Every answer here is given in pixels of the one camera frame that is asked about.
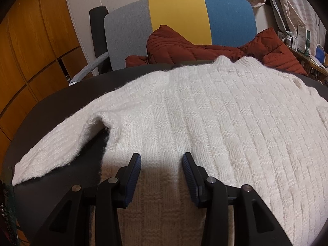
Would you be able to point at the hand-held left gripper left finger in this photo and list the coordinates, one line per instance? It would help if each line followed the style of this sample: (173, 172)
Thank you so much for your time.
(132, 176)

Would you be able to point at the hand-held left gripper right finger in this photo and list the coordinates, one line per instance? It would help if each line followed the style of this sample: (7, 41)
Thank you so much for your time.
(191, 179)

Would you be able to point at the white knit sweater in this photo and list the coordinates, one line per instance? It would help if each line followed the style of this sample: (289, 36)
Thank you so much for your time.
(217, 123)

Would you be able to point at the green red patterned object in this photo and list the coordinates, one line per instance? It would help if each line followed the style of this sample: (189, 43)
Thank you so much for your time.
(6, 210)

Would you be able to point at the red quilted jacket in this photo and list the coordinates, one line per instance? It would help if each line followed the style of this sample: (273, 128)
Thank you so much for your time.
(169, 48)

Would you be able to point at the grey yellow blue office chair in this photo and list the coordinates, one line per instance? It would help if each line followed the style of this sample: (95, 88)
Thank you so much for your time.
(176, 15)

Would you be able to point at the wooden wardrobe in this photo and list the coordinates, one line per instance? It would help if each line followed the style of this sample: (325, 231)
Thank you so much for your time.
(30, 43)

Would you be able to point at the wooden side desk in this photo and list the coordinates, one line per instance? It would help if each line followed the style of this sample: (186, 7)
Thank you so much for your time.
(315, 64)

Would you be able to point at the white paper bag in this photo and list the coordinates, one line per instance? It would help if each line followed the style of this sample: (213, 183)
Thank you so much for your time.
(301, 38)

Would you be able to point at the green and white box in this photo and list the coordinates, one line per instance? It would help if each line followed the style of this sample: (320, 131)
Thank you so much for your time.
(308, 41)

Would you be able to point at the pale floral curtain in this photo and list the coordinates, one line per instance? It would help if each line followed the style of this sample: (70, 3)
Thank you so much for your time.
(289, 2)

